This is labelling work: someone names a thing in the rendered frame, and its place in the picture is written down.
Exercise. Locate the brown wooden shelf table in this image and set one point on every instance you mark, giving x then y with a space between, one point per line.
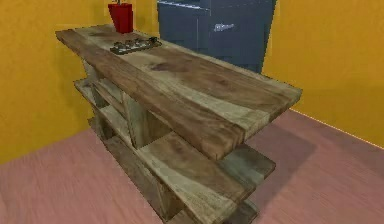
186 96

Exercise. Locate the dark blue-grey cabinet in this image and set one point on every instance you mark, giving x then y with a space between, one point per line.
233 36

